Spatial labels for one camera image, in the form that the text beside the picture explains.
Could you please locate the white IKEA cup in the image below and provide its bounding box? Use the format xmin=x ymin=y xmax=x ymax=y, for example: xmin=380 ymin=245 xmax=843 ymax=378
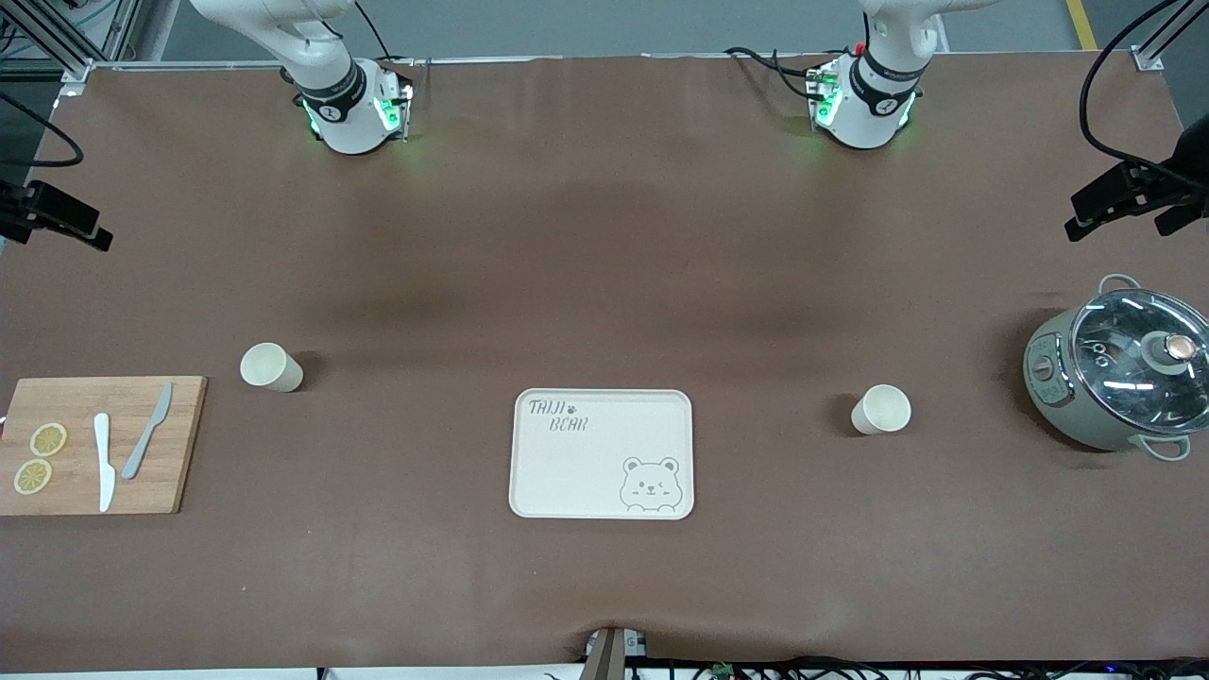
xmin=850 ymin=383 xmax=913 ymax=436
xmin=239 ymin=342 xmax=305 ymax=394

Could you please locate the cream tray with bear print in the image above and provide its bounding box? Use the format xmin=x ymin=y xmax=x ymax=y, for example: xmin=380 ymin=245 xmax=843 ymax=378
xmin=508 ymin=388 xmax=695 ymax=521

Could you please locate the grey plastic knife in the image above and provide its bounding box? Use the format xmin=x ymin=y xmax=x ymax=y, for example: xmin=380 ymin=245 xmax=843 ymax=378
xmin=121 ymin=382 xmax=175 ymax=481

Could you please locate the grey-green electric cooking pot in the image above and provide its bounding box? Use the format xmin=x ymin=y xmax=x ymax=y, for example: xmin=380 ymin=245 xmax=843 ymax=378
xmin=1023 ymin=273 xmax=1209 ymax=463

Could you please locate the white plastic knife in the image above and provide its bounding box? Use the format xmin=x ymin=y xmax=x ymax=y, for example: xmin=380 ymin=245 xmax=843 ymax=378
xmin=93 ymin=413 xmax=117 ymax=514

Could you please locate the wooden cutting board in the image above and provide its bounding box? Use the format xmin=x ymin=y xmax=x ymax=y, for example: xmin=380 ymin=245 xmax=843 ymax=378
xmin=0 ymin=376 xmax=209 ymax=517

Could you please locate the aluminium frame post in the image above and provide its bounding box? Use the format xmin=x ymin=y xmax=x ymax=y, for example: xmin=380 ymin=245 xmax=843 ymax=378
xmin=0 ymin=0 xmax=143 ymax=95
xmin=1129 ymin=0 xmax=1209 ymax=73

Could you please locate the black right arm base cable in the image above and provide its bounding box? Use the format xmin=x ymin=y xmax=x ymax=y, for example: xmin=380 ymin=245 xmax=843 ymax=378
xmin=353 ymin=0 xmax=417 ymax=69

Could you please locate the black arm base cable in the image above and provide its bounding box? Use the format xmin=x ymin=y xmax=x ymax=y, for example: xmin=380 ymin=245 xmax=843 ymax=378
xmin=353 ymin=0 xmax=417 ymax=69
xmin=725 ymin=45 xmax=834 ymax=101

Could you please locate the black left arm base cable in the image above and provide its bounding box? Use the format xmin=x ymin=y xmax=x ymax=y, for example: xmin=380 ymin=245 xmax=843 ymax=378
xmin=725 ymin=45 xmax=834 ymax=101

